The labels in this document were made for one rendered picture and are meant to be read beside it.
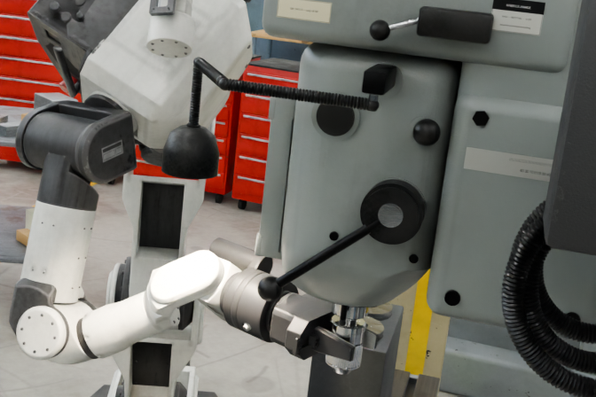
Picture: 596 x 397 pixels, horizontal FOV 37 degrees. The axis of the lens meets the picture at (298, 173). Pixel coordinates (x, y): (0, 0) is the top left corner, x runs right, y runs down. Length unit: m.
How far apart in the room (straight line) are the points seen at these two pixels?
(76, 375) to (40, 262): 2.42
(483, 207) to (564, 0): 0.23
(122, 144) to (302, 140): 0.42
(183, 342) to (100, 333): 0.55
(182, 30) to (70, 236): 0.35
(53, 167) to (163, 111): 0.18
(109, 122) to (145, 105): 0.07
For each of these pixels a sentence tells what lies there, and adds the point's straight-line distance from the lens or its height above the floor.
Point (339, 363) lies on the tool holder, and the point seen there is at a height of 1.22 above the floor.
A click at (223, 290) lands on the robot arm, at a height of 1.26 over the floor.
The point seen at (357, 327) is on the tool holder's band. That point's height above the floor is 1.27.
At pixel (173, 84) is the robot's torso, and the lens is 1.39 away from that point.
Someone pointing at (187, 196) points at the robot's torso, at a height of 1.24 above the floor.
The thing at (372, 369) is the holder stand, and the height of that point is 1.09.
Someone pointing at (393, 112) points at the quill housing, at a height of 1.56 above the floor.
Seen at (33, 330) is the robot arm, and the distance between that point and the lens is 1.38.
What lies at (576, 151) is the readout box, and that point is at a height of 1.60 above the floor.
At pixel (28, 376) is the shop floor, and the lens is 3.78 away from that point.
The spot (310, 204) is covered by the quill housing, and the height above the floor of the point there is 1.44.
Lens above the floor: 1.72
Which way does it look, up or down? 14 degrees down
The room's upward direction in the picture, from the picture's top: 6 degrees clockwise
